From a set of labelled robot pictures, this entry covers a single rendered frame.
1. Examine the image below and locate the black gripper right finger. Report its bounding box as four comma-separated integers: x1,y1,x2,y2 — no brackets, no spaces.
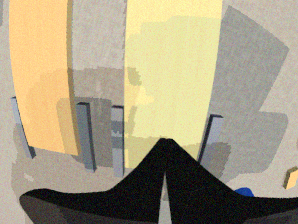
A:
165,137,298,224

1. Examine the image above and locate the blue cylinder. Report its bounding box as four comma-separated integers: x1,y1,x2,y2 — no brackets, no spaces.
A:
234,186,255,197

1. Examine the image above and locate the light orange flat strip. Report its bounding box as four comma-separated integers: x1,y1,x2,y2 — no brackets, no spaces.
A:
9,0,81,156

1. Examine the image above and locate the pale yellow strip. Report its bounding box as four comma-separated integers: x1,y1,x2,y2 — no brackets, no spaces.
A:
125,0,222,169

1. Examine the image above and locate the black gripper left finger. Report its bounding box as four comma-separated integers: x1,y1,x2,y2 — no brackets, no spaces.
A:
19,137,168,224

